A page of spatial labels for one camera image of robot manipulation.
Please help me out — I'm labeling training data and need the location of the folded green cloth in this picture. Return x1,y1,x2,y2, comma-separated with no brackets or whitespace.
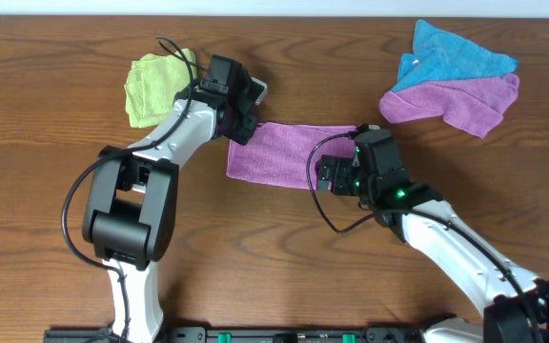
124,52,190,129

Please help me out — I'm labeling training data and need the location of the crumpled purple cloth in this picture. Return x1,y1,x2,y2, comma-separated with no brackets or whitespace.
379,73,520,138

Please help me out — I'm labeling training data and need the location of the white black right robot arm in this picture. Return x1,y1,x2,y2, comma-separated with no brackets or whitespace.
315,155,549,342

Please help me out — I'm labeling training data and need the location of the blue cloth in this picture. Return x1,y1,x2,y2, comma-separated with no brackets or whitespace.
392,19,519,91

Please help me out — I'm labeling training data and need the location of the purple microfiber cloth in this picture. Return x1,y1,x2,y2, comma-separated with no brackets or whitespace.
226,122,356,190

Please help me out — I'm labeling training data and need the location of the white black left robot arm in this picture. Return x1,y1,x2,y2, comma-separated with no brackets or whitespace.
82,91,266,342

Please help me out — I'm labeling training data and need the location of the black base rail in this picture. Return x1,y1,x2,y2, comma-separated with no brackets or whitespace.
42,326,427,343

